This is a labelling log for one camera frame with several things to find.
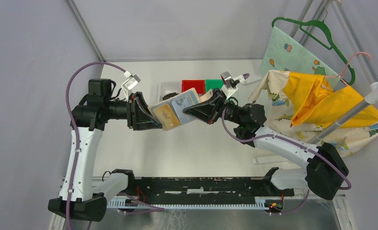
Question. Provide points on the red plastic bin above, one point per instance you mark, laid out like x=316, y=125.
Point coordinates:
x=198, y=85

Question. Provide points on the yellow cloth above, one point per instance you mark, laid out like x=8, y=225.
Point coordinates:
x=315, y=101

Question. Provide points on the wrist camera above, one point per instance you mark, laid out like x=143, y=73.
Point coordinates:
x=230, y=84
x=130, y=82

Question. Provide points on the white plastic bin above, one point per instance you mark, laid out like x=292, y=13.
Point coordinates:
x=165, y=88

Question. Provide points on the green clothes hanger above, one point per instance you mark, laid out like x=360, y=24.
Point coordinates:
x=325, y=29

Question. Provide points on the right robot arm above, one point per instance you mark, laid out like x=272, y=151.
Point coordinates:
x=321, y=169

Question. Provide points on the dinosaur print cloth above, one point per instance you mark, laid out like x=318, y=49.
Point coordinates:
x=348, y=139

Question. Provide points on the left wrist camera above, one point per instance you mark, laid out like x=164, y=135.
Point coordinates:
x=130, y=82

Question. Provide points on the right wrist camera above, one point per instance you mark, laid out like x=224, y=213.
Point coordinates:
x=230, y=84

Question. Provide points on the clear plastic box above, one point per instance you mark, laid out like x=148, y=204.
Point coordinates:
x=253, y=82

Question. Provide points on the black cards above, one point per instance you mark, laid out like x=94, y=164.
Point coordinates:
x=170, y=95

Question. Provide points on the green plastic bin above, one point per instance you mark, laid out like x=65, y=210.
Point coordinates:
x=212, y=84

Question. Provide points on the metal rack pole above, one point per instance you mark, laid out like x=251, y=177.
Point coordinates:
x=368, y=100

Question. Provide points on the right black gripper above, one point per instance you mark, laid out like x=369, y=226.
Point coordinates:
x=202, y=110

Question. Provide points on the beige card holder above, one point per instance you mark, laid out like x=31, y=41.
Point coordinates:
x=170, y=112

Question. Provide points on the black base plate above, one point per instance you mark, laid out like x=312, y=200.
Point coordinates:
x=203, y=190

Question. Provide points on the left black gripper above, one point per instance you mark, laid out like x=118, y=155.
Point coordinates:
x=139, y=116

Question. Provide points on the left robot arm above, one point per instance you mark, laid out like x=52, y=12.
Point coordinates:
x=78, y=199

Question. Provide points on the green patterned cloth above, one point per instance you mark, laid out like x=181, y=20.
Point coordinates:
x=286, y=54

